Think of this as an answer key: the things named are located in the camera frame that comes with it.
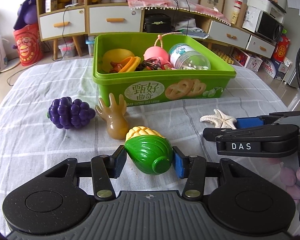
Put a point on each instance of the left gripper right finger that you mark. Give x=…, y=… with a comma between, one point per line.
x=192, y=168

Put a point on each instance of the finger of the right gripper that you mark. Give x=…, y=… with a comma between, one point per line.
x=252, y=134
x=282, y=120

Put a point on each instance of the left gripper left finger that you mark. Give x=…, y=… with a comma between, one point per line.
x=103, y=169

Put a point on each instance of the white starfish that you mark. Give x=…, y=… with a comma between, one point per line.
x=220, y=120

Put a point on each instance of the amber rubber hand toy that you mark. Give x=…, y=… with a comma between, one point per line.
x=117, y=126

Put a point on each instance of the green yellow toy corn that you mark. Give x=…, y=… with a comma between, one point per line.
x=149, y=150

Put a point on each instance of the purple toy grapes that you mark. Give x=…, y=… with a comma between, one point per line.
x=67, y=114

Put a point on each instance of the clear cotton swab jar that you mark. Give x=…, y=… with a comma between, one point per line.
x=184, y=57

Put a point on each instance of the pink round toy with cord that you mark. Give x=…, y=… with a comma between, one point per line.
x=157, y=51

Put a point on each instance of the yellow toy duck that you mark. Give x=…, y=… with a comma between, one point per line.
x=116, y=56

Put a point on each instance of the person hand in purple glove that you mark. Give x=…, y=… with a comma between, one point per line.
x=289, y=178

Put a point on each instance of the white patterned storage box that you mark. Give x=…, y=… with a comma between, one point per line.
x=247, y=60

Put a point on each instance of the yellow egg tray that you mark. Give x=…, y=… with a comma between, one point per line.
x=223, y=56

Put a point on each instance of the grey checked table cloth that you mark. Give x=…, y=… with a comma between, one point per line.
x=30, y=143

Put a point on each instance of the green plastic cookie box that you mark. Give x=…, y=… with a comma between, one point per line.
x=156, y=86

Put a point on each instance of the microwave oven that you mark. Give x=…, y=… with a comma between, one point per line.
x=262, y=24

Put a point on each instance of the black bag on shelf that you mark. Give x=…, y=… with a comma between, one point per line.
x=157, y=23

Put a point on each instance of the red printed bucket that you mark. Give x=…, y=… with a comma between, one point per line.
x=29, y=47

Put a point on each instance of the pink lace cloth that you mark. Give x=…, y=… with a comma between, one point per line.
x=182, y=5

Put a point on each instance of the wooden cabinet with drawers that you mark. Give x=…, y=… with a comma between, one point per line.
x=94, y=19

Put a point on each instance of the purple cap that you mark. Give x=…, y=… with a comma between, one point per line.
x=27, y=14

